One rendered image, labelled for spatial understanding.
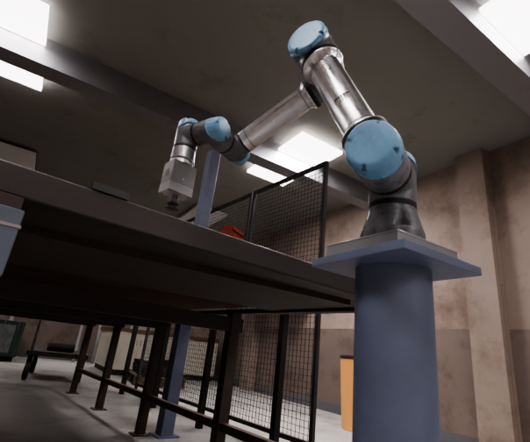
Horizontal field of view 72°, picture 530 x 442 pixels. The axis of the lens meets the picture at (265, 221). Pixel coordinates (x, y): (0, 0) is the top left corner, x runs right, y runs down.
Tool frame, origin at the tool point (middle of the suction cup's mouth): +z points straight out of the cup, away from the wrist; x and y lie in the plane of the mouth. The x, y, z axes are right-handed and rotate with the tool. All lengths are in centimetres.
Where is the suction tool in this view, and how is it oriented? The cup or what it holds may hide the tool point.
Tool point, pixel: (172, 209)
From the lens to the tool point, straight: 116.1
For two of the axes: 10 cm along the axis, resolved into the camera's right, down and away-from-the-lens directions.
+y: -7.1, -3.1, -6.3
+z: -1.0, 9.3, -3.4
